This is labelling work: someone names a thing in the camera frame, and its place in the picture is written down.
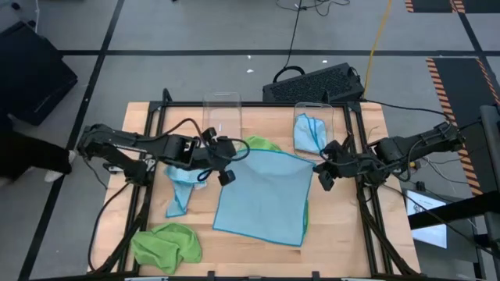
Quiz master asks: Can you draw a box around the green microfiber towel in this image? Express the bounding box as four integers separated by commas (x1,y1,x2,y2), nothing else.
302,199,310,235
244,134,283,154
130,222,203,276

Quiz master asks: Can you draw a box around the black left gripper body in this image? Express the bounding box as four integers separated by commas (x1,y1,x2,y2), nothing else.
191,126,239,187

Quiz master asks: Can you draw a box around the yellow floor cable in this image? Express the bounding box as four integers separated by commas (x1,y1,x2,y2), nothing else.
361,0,395,101

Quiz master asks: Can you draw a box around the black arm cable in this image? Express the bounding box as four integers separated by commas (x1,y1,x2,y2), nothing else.
87,181,132,272

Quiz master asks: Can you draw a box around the black floor cable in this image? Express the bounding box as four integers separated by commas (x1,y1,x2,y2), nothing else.
272,0,352,84

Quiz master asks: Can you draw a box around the black aluminium table frame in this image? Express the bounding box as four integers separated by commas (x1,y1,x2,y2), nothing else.
87,87,421,281

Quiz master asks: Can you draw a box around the black floor case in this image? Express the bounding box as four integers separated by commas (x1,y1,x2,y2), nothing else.
0,20,79,128

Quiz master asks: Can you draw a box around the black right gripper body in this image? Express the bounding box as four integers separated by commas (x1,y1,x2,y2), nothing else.
318,139,376,192

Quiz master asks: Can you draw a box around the black computer case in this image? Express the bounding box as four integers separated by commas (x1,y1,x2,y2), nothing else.
262,62,366,105

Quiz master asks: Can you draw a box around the grey padded post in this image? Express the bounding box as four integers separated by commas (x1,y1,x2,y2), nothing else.
479,104,500,258

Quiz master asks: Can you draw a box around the black metal beam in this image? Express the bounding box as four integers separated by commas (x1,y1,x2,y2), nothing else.
407,190,500,231

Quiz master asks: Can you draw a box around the clear plastic bin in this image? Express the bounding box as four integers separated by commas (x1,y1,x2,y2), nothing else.
292,101,336,159
201,91,243,142

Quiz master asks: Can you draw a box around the black orange-striped floor mat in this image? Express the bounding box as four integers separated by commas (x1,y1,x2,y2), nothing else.
403,0,500,15
424,56,500,197

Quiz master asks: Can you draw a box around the person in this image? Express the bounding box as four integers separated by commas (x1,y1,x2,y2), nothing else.
0,112,78,187

